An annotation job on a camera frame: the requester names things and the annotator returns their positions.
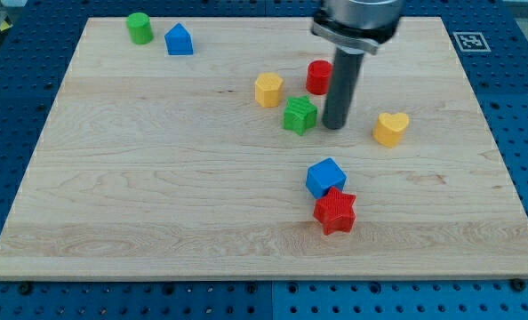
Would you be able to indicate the blue cube block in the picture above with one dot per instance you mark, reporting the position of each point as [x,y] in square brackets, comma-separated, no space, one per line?
[324,175]

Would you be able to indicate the green cylinder block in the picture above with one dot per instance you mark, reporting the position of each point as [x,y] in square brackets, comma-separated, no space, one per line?
[139,28]

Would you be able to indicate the yellow hexagon block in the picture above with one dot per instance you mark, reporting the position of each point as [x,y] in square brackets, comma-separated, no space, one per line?
[268,89]

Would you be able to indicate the green star block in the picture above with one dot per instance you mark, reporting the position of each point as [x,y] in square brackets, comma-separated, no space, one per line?
[299,115]

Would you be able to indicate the blue pentagon block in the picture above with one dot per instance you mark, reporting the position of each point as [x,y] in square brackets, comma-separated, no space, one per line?
[178,41]

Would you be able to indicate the light wooden board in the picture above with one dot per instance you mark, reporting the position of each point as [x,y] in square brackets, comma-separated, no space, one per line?
[152,167]

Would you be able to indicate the yellow heart block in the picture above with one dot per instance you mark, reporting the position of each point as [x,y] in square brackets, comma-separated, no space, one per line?
[389,128]

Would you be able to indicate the red cylinder block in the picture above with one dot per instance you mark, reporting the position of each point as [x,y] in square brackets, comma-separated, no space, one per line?
[318,77]

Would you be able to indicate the red star block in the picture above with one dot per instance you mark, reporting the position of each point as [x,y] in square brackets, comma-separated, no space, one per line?
[335,211]

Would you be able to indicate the white fiducial marker tag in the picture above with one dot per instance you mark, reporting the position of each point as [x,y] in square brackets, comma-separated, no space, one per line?
[469,41]

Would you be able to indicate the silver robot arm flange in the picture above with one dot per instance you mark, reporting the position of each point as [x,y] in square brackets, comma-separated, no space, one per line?
[357,26]

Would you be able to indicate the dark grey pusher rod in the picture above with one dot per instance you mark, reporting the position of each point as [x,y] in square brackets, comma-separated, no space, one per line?
[345,72]

